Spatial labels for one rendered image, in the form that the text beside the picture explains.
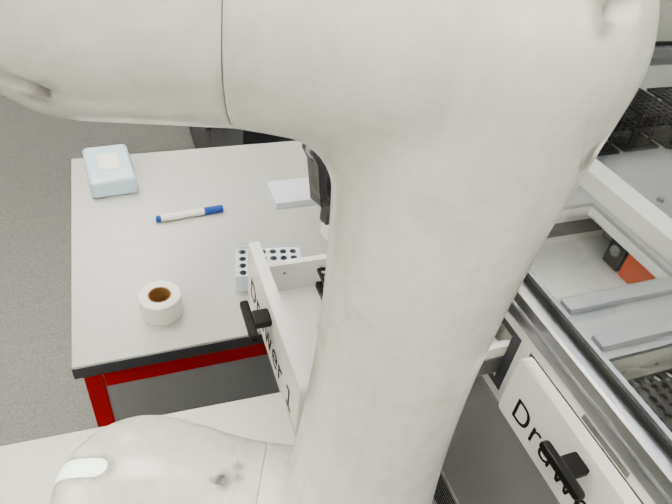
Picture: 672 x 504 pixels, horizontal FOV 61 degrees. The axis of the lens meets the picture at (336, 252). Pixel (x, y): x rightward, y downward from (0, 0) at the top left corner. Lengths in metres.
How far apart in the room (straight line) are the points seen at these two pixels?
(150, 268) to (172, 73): 0.92
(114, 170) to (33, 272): 1.10
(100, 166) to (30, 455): 0.70
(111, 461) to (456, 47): 0.39
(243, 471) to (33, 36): 0.35
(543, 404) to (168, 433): 0.48
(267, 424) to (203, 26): 0.65
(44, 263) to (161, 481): 1.95
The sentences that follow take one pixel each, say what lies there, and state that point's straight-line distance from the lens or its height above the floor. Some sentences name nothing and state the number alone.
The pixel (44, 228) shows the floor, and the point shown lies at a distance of 2.55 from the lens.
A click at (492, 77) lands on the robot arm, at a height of 1.43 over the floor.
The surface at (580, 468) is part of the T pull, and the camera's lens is 0.76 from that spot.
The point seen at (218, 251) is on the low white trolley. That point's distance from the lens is 1.14.
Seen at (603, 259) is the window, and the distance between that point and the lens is 0.71.
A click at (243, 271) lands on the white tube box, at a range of 1.05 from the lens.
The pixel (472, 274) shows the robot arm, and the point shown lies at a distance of 0.25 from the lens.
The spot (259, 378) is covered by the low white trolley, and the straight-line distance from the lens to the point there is 1.11.
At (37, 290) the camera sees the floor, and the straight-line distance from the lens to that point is 2.28.
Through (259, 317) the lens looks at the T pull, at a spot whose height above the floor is 0.91.
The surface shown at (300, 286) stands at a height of 0.84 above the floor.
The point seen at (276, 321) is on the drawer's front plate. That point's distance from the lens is 0.78.
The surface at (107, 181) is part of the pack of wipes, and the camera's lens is 1.29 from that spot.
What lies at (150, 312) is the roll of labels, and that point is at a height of 0.79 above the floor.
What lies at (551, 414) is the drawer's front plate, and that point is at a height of 0.91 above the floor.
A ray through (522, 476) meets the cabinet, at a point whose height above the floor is 0.75.
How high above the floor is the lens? 1.50
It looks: 40 degrees down
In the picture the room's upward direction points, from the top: 7 degrees clockwise
